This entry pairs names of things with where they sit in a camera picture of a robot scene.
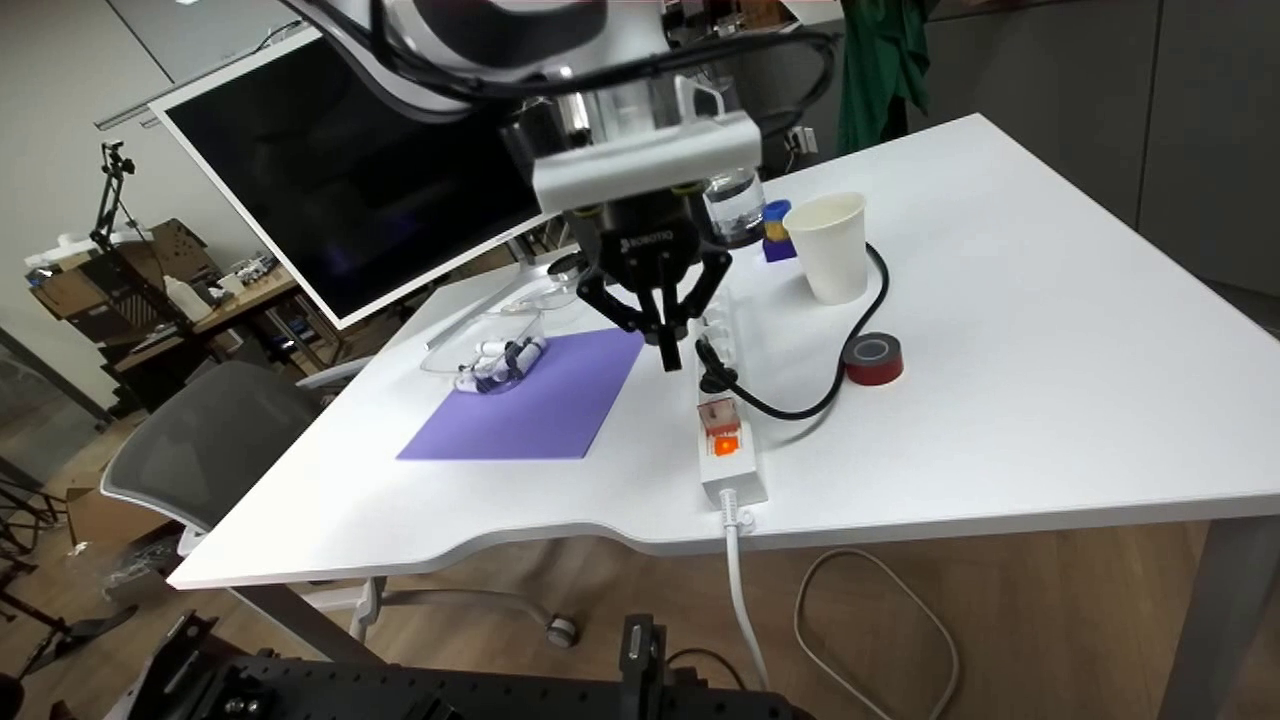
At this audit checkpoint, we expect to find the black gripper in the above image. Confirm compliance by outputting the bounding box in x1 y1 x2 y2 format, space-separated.
570 189 735 375

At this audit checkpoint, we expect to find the white power strip orange switch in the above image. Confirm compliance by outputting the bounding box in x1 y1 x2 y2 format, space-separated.
693 300 770 513

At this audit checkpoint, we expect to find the clear glass jar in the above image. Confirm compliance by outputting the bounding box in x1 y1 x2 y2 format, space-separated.
699 169 770 253

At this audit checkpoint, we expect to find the blue yellow toy block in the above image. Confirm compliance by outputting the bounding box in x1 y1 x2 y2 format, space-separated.
754 194 799 269

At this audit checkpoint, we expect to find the purple paper sheet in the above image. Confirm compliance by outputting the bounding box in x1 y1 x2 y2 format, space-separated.
394 323 648 462

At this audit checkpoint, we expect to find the white paper cup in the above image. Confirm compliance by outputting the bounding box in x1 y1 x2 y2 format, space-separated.
787 189 872 308

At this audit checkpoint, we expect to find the clear plastic bowl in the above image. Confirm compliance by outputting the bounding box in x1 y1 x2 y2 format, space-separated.
425 296 554 398

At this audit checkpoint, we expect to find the red tape roll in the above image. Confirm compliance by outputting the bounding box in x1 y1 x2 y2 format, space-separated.
839 331 908 391

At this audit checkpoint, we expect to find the green cloth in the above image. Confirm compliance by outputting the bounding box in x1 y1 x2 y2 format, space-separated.
837 0 937 151

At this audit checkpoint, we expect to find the white framed monitor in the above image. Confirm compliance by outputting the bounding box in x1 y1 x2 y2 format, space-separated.
145 22 577 351

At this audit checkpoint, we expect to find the cluttered wooden side desk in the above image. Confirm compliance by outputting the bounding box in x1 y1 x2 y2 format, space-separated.
23 217 343 402

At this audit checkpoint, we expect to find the grey office chair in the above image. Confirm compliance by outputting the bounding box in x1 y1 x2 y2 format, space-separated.
94 354 586 651

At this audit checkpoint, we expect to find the brown cardboard box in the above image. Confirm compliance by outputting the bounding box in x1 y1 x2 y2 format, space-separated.
74 217 218 310

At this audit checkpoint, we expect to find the grey table leg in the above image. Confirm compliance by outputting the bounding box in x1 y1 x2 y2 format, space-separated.
1155 515 1280 720

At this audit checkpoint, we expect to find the black plug with cable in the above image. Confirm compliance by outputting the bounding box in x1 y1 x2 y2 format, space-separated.
693 235 894 424

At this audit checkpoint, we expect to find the white power strip cord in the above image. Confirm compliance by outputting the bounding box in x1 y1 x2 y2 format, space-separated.
717 490 966 720

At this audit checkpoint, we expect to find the black camera tripod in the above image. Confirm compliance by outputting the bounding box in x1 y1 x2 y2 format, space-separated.
83 136 153 253

